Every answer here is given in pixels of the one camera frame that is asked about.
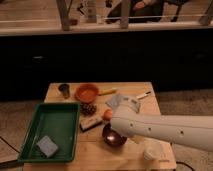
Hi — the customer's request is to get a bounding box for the green plastic tray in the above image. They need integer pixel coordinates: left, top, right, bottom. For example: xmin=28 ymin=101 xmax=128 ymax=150
xmin=18 ymin=103 xmax=80 ymax=163

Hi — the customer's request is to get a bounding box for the dark brown bowl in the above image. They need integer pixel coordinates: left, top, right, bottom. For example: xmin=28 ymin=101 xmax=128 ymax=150
xmin=102 ymin=123 xmax=127 ymax=147

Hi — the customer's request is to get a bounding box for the yellow marker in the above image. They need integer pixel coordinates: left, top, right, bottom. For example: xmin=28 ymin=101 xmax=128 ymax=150
xmin=98 ymin=88 xmax=117 ymax=96

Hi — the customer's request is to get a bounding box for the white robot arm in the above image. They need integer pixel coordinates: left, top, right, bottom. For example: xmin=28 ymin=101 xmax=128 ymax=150
xmin=110 ymin=100 xmax=213 ymax=152

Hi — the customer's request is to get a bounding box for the dark small cup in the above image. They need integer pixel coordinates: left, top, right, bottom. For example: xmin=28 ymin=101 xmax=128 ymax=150
xmin=58 ymin=84 xmax=70 ymax=99

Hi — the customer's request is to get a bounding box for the wooden table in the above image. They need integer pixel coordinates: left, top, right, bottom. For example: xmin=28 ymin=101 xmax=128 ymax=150
xmin=23 ymin=82 xmax=177 ymax=171

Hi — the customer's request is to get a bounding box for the grey cloth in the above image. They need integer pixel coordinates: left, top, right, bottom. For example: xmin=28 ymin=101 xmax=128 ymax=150
xmin=106 ymin=94 xmax=128 ymax=109

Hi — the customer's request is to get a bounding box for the orange bowl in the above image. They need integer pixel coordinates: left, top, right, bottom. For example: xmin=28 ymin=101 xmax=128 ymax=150
xmin=75 ymin=83 xmax=99 ymax=103

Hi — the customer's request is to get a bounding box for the black whiteboard eraser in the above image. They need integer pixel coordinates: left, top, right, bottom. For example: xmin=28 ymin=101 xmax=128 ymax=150
xmin=80 ymin=116 xmax=102 ymax=132

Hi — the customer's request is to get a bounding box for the orange fruit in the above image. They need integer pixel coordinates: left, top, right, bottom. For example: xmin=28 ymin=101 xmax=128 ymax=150
xmin=103 ymin=109 xmax=113 ymax=121

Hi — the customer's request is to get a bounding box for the black floor cable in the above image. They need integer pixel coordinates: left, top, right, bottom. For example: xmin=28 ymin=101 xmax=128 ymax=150
xmin=175 ymin=160 xmax=196 ymax=171

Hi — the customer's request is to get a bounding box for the white plastic cup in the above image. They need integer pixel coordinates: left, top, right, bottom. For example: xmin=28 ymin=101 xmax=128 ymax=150
xmin=143 ymin=140 xmax=164 ymax=161

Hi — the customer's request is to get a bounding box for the grey blue sponge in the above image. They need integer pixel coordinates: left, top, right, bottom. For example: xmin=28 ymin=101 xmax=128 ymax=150
xmin=36 ymin=135 xmax=58 ymax=158

